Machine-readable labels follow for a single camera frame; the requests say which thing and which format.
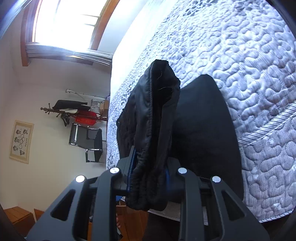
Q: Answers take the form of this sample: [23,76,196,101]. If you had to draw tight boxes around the black pants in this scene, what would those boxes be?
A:
[117,60,244,211]

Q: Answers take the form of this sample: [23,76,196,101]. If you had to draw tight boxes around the chrome cantilever chair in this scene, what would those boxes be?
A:
[69,123,105,163]

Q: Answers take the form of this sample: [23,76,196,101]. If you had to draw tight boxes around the red garment on rack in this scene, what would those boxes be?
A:
[74,110,101,126]

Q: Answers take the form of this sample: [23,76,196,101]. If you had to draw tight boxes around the cardboard box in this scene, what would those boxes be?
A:
[99,100,109,118]

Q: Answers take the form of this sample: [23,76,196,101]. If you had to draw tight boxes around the wooden coat rack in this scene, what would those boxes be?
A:
[40,103,108,126]

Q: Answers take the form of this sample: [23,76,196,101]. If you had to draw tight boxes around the grey quilted bedspread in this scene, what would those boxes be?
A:
[106,1,295,222]

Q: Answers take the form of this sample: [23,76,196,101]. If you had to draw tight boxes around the framed wall picture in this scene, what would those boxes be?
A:
[9,120,34,164]

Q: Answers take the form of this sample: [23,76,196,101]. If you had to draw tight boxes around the wooden window frame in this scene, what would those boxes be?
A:
[20,1,119,67]

